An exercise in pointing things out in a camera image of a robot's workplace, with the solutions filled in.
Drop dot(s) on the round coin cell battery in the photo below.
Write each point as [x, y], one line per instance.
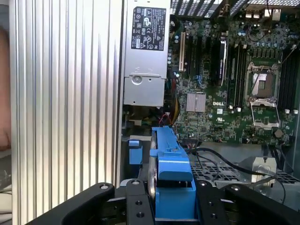
[278, 133]

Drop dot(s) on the green motherboard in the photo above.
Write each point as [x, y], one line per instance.
[234, 131]

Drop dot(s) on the grey perforated drive cage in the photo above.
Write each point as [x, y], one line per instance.
[206, 170]

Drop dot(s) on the black RAM slot bank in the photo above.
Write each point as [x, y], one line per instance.
[289, 89]
[236, 77]

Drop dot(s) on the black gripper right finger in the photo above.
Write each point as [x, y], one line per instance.
[209, 204]

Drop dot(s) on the CPU socket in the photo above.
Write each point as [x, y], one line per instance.
[264, 82]

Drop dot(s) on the silver chipset heatsink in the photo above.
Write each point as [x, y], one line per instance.
[196, 102]

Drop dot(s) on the black graphics card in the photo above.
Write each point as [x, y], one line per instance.
[220, 63]

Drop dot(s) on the silver metal bracket plate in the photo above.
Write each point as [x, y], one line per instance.
[257, 168]

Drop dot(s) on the silver power supply unit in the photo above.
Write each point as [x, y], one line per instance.
[145, 93]

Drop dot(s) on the blue disk carrier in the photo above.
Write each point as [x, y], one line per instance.
[135, 152]

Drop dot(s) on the metal socket cover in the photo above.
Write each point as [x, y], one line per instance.
[266, 124]

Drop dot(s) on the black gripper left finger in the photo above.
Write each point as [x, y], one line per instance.
[138, 204]

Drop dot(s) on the white expansion slot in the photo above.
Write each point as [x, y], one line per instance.
[182, 51]

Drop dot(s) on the black expansion slot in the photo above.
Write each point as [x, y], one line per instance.
[199, 58]
[190, 56]

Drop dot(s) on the dark grey PC case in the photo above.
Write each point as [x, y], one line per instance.
[121, 70]

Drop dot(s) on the hard disk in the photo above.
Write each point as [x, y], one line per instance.
[173, 164]

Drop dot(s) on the thin metal locking lever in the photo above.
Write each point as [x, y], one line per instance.
[257, 80]
[290, 54]

